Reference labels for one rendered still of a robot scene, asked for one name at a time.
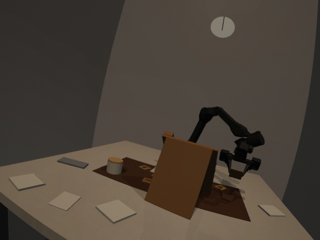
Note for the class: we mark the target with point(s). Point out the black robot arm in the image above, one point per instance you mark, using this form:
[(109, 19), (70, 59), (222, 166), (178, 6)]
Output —
[(244, 145)]

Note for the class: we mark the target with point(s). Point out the brown wooden board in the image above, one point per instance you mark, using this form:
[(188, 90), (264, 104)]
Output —
[(184, 168)]

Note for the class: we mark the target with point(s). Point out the grey cylindrical canister with brown lid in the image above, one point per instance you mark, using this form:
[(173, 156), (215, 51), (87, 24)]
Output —
[(114, 165)]

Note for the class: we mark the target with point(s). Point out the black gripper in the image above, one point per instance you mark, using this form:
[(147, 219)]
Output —
[(227, 157)]

